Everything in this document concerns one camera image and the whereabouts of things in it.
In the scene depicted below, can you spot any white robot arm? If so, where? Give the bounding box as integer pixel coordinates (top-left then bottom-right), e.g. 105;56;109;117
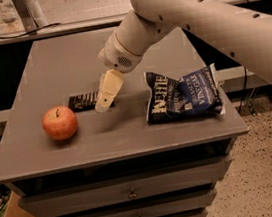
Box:
95;0;272;113

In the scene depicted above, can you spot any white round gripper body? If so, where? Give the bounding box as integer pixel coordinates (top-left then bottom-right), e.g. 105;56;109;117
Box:
98;33;142;73

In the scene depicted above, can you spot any black cable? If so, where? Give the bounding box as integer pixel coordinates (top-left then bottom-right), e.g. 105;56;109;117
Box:
0;21;63;41

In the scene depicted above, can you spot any black rxbar chocolate bar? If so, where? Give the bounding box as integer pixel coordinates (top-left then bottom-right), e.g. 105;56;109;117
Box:
68;91;99;113

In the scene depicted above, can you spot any red apple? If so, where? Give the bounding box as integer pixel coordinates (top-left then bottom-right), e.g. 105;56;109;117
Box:
42;106;78;141

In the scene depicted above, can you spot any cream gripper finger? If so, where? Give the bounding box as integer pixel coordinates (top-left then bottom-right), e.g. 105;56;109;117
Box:
95;69;124;113

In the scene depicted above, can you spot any top drawer knob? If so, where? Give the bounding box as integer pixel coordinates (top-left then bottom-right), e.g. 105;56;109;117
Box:
128;189;138;200

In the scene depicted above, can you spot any blue kettle chips bag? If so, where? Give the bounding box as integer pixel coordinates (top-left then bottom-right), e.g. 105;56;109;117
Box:
145;64;225;124

